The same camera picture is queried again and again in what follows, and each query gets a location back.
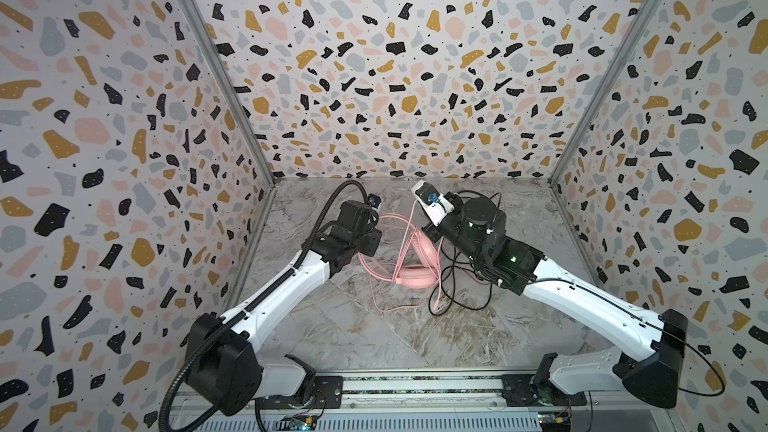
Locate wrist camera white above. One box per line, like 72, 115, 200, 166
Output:
411, 180, 455, 226
366, 193, 382, 212

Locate right aluminium corner post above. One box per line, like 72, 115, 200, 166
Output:
548, 0, 662, 191

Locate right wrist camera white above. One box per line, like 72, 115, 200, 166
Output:
411, 180, 455, 226

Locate left aluminium corner post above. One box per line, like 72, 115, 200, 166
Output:
177, 0, 275, 188

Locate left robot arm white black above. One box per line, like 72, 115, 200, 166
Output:
181, 194, 382, 416

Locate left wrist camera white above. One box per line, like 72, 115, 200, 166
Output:
366, 193, 382, 212

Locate left green circuit board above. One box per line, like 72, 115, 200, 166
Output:
276, 415, 318, 432

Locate black headphone cable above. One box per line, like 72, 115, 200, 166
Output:
427, 188, 511, 317

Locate aluminium corner post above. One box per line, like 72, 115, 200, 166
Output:
548, 0, 662, 191
177, 0, 275, 188

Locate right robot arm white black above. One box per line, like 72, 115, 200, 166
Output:
412, 181, 688, 409

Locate pink headphones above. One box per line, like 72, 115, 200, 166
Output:
358, 213, 441, 290

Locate right circuit board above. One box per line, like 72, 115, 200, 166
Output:
537, 412, 572, 432

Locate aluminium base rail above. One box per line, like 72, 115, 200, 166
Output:
200, 368, 685, 431

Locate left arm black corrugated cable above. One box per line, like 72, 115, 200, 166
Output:
157, 179, 370, 432

